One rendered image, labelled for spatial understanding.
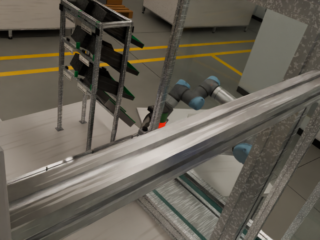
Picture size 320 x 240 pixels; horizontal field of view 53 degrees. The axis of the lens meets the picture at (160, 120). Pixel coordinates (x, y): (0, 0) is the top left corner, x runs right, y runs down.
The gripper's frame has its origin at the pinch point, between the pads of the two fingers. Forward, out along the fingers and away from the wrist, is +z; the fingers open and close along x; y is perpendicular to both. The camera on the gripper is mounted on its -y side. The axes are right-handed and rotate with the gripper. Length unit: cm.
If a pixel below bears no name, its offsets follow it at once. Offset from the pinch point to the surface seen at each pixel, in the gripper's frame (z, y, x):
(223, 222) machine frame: -2, -75, -79
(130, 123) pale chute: 2.0, 13.1, 20.0
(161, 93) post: -19.3, -37.7, -19.8
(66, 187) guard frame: -4, -130, -83
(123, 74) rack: -17.0, -20.2, 19.0
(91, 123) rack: 13.6, -16.1, 18.9
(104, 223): 44, -12, -22
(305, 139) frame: -32, -48, -76
